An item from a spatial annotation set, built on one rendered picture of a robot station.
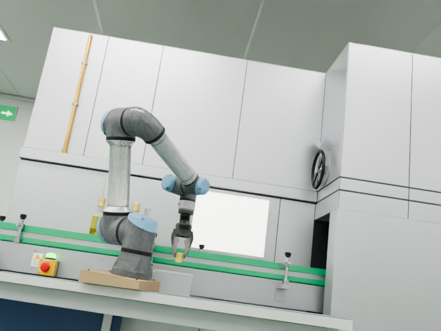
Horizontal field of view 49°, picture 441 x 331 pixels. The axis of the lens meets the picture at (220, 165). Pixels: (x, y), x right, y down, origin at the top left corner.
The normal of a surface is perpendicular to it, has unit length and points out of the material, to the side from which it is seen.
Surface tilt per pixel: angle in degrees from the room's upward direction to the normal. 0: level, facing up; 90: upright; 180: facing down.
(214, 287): 90
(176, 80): 90
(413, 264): 90
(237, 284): 90
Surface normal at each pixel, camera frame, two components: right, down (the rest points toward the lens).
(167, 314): -0.18, -0.29
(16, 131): 0.11, -0.25
